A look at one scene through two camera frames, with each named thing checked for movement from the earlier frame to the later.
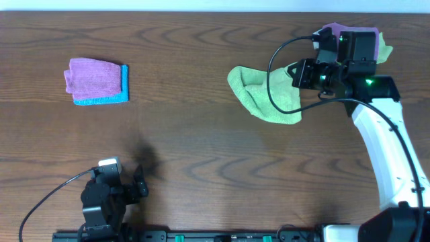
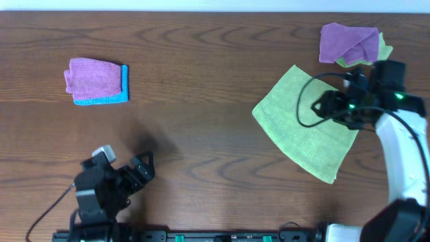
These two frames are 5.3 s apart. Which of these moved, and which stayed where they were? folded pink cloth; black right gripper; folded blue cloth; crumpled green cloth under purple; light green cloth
Moved: light green cloth; black right gripper
Stayed: crumpled green cloth under purple; folded blue cloth; folded pink cloth
